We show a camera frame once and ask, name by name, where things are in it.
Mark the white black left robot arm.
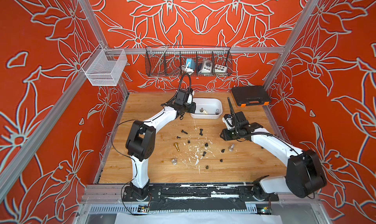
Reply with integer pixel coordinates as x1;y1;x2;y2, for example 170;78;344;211
110;73;196;201

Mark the black orange tool case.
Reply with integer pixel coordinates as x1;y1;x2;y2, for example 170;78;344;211
231;86;271;107

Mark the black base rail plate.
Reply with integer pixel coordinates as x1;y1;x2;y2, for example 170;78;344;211
121;183;280;202

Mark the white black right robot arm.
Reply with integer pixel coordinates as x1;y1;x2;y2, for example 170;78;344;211
220;105;327;201

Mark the gold chess piece lying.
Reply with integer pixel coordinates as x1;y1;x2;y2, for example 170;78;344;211
174;142;180;152

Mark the black wire wall basket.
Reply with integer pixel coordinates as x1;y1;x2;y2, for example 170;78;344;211
145;45;233;77

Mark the white dotted cube in basket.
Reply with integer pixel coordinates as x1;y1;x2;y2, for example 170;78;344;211
214;64;227;74

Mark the white plastic storage box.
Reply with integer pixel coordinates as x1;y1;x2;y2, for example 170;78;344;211
190;98;223;120

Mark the clear plastic wall bin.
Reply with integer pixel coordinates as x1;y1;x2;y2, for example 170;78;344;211
81;49;127;87

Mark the teal box in basket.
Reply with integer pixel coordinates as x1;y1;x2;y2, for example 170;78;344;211
184;59;196;72

